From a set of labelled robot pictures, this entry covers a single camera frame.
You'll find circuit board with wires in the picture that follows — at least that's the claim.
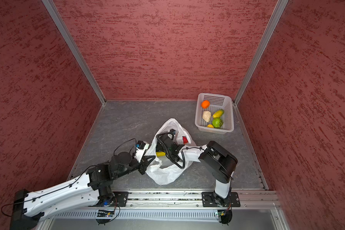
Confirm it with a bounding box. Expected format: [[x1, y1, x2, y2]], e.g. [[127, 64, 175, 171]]
[[95, 206, 121, 225], [217, 204, 232, 225]]

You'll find right aluminium corner post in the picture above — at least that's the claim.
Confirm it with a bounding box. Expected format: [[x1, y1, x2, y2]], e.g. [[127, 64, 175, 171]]
[[234, 0, 288, 107]]

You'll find white perforated plastic basket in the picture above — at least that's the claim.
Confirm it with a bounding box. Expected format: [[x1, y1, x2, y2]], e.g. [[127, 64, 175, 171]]
[[195, 93, 234, 134]]

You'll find white plastic bag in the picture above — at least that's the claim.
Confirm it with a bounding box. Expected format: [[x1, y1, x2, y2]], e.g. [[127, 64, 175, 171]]
[[145, 118, 196, 185]]

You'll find red pepper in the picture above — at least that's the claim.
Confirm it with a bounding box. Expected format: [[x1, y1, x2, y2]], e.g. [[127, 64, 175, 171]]
[[182, 136, 189, 144]]

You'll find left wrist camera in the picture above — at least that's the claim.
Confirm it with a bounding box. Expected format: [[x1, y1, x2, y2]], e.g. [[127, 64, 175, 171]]
[[134, 140, 150, 162]]

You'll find right circuit board with wires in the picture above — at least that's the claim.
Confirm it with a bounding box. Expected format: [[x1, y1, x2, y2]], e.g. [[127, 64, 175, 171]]
[[217, 204, 232, 225]]

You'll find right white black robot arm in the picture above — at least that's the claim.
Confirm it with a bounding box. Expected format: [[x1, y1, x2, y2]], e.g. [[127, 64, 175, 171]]
[[156, 131, 238, 208]]

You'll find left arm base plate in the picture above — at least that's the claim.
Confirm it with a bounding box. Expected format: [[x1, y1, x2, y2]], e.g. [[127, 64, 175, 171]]
[[101, 191, 129, 207]]

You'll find beige potato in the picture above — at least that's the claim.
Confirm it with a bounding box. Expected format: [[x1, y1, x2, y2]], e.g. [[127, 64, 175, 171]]
[[202, 111, 211, 123]]

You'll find left circuit board with wires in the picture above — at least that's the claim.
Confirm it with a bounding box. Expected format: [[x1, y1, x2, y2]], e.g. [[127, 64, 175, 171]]
[[95, 206, 121, 225]]

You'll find left aluminium corner post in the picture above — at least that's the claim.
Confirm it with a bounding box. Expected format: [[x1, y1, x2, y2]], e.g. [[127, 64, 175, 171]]
[[42, 0, 107, 106]]

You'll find aluminium front rail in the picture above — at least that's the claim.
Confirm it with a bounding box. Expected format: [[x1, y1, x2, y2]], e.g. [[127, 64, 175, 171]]
[[47, 189, 282, 210]]

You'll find green custard apple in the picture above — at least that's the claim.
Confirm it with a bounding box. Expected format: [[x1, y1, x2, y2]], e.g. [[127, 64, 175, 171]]
[[212, 117, 223, 129]]

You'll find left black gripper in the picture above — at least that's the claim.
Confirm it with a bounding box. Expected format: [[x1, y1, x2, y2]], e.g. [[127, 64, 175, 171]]
[[113, 154, 156, 179]]

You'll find yellow banana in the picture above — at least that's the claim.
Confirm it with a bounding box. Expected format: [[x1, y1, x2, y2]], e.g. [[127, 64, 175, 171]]
[[156, 151, 166, 157]]

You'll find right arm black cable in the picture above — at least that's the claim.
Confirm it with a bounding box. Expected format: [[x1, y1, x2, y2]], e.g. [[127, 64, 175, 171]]
[[156, 132, 187, 170]]

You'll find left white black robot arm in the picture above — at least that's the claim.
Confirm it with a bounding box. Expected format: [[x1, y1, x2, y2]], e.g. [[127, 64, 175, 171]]
[[10, 152, 156, 230]]

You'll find aluminium corner post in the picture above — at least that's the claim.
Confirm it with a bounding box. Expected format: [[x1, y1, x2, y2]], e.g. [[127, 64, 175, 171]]
[[234, 0, 288, 107], [42, 0, 107, 106]]

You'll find orange carrot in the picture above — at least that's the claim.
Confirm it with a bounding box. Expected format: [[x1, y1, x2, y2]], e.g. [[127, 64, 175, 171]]
[[201, 100, 210, 109]]

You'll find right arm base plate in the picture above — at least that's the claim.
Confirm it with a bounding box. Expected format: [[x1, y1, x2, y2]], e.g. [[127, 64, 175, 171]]
[[201, 192, 241, 208]]

